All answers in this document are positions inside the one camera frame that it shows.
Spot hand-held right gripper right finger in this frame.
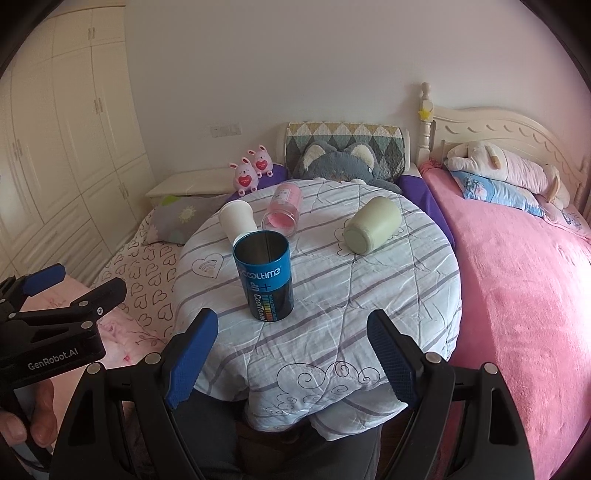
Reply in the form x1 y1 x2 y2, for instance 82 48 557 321
366 309 532 480

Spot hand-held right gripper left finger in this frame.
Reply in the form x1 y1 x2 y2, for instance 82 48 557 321
48 308 219 480

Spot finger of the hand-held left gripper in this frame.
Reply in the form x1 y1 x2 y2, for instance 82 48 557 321
9 278 128 330
0 263 66 320

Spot pale green cup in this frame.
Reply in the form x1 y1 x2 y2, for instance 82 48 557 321
342 196 402 255

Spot white cup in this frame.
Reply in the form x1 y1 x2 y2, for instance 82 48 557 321
218 199 258 247

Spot pink glass cup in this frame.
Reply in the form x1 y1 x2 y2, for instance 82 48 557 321
261 182 304 239

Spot person's left hand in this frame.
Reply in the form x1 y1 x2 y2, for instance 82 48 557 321
0 381 59 448

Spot heart print sheet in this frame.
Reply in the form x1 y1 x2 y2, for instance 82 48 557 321
91 210 186 343

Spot pink floral sheet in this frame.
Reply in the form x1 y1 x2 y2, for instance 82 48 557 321
18 276 172 376

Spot round table with striped cloth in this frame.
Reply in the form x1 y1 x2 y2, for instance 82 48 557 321
172 178 463 440

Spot blue tin can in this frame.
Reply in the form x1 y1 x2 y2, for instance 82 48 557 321
232 231 295 322

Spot grey sun print pillow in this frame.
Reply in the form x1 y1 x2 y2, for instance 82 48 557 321
143 194 232 246

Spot pink fleece blanket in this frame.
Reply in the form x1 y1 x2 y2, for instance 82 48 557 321
418 159 591 480

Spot person's dark trousers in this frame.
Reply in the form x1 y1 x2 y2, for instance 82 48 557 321
171 392 385 480

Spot cream wardrobe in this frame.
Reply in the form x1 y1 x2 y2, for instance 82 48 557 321
0 4 156 288

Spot pink rabbit toy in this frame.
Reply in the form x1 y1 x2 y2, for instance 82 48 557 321
249 145 273 179
233 158 260 195

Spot blue printed pillow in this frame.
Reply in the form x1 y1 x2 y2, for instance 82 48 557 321
450 170 548 218

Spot grey cat plush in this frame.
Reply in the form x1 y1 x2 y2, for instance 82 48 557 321
293 141 403 194

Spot long white plush toy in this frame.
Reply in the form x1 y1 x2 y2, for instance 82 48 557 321
445 140 574 209

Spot white printed pillow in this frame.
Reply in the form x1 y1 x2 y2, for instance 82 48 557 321
544 203 591 241

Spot diamond patchwork cushion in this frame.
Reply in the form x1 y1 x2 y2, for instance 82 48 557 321
284 121 411 184

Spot cream wooden headboard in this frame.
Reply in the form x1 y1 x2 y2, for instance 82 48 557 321
416 82 591 217

